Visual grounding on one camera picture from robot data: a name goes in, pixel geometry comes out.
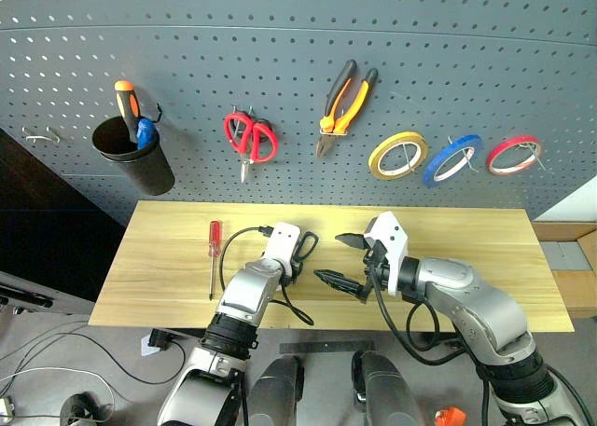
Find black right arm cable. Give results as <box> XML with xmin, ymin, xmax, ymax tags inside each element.
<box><xmin>372</xmin><ymin>276</ymin><xmax>463</xmax><ymax>367</ymax></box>

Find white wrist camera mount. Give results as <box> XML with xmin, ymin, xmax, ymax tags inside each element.
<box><xmin>362</xmin><ymin>211</ymin><xmax>410</xmax><ymax>297</ymax></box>
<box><xmin>262</xmin><ymin>221</ymin><xmax>302</xmax><ymax>279</ymax></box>

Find black floor cable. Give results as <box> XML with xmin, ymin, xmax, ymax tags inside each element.
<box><xmin>0</xmin><ymin>321</ymin><xmax>188</xmax><ymax>385</ymax></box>

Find black power adapter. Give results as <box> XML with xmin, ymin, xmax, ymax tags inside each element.
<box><xmin>147</xmin><ymin>328</ymin><xmax>187</xmax><ymax>352</ymax></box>

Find black flat metal strip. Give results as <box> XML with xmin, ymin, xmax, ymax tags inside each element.
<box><xmin>279</xmin><ymin>340</ymin><xmax>377</xmax><ymax>354</ymax></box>

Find dark cabinet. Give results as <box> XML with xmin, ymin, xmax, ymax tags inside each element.
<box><xmin>0</xmin><ymin>127</ymin><xmax>128</xmax><ymax>315</ymax></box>

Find yellow tape roll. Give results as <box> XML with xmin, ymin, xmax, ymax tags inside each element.
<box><xmin>368</xmin><ymin>131</ymin><xmax>429</xmax><ymax>182</ymax></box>

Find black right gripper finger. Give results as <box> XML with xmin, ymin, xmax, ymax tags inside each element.
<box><xmin>335</xmin><ymin>232</ymin><xmax>370</xmax><ymax>251</ymax></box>
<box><xmin>313</xmin><ymin>269</ymin><xmax>370</xmax><ymax>301</ymax></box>

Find red handled screwdriver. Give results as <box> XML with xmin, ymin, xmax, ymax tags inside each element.
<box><xmin>207</xmin><ymin>220</ymin><xmax>223</xmax><ymax>301</ymax></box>

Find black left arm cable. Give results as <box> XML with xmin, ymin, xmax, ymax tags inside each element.
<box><xmin>218</xmin><ymin>225</ymin><xmax>316</xmax><ymax>328</ymax></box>

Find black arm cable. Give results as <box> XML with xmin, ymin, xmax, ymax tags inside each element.
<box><xmin>372</xmin><ymin>276</ymin><xmax>463</xmax><ymax>367</ymax></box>
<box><xmin>218</xmin><ymin>225</ymin><xmax>316</xmax><ymax>328</ymax></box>

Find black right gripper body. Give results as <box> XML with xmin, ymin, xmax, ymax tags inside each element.
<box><xmin>358</xmin><ymin>238</ymin><xmax>391</xmax><ymax>304</ymax></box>

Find orange plastic object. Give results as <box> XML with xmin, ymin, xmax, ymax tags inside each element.
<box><xmin>435</xmin><ymin>406</ymin><xmax>467</xmax><ymax>426</ymax></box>

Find black metal cup holder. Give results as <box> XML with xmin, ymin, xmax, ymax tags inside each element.
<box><xmin>91</xmin><ymin>117</ymin><xmax>176</xmax><ymax>197</ymax></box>

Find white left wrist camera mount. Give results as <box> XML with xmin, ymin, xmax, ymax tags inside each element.
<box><xmin>262</xmin><ymin>221</ymin><xmax>302</xmax><ymax>279</ymax></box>

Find dark grey rounded leg cover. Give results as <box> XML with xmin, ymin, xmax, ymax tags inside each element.
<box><xmin>249</xmin><ymin>354</ymin><xmax>305</xmax><ymax>426</ymax></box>
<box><xmin>353</xmin><ymin>350</ymin><xmax>423</xmax><ymax>426</ymax></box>

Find red handled scissors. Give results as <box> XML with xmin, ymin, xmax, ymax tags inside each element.
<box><xmin>223</xmin><ymin>112</ymin><xmax>280</xmax><ymax>185</ymax></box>

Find orange black handled pliers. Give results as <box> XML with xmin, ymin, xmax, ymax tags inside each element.
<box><xmin>315</xmin><ymin>59</ymin><xmax>380</xmax><ymax>159</ymax></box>

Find black round floor object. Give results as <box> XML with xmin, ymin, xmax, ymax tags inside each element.
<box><xmin>59</xmin><ymin>392</ymin><xmax>102</xmax><ymax>426</ymax></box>

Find grey metal pegboard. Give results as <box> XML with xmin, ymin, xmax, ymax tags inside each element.
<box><xmin>0</xmin><ymin>0</ymin><xmax>597</xmax><ymax>227</ymax></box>

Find red tape roll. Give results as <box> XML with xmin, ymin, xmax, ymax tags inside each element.
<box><xmin>486</xmin><ymin>135</ymin><xmax>544</xmax><ymax>176</ymax></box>

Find brown wooden crate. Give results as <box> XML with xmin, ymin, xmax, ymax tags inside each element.
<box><xmin>531</xmin><ymin>220</ymin><xmax>597</xmax><ymax>320</ymax></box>

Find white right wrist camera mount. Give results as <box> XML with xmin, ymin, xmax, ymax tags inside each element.
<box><xmin>362</xmin><ymin>211</ymin><xmax>410</xmax><ymax>297</ymax></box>

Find orange black handled screwdriver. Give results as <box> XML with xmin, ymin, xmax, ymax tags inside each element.
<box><xmin>114</xmin><ymin>80</ymin><xmax>142</xmax><ymax>143</ymax></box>

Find grey floor cable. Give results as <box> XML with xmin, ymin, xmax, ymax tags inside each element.
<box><xmin>0</xmin><ymin>365</ymin><xmax>116</xmax><ymax>420</ymax></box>

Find blue handled tool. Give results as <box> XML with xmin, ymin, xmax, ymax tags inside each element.
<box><xmin>136</xmin><ymin>117</ymin><xmax>158</xmax><ymax>151</ymax></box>

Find blue tape roll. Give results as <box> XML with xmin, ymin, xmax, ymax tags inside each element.
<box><xmin>422</xmin><ymin>134</ymin><xmax>484</xmax><ymax>188</ymax></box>

